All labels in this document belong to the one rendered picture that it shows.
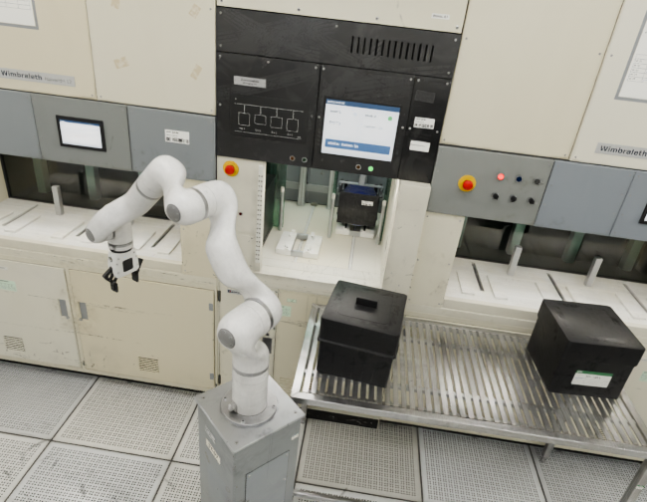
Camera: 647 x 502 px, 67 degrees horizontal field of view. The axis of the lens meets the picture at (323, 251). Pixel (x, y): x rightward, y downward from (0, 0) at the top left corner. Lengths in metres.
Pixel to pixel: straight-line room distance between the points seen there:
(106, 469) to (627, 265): 2.75
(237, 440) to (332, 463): 1.01
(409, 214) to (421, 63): 0.57
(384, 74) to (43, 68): 1.34
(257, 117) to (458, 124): 0.78
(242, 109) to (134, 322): 1.25
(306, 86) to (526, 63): 0.79
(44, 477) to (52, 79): 1.73
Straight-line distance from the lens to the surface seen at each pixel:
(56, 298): 2.80
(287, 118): 1.97
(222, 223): 1.47
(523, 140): 2.04
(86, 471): 2.67
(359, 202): 2.60
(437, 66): 1.92
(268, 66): 1.95
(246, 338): 1.44
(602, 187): 2.17
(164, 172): 1.50
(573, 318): 2.15
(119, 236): 1.81
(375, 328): 1.74
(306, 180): 2.94
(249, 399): 1.67
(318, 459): 2.62
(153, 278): 2.46
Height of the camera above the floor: 2.04
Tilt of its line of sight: 28 degrees down
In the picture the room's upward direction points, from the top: 6 degrees clockwise
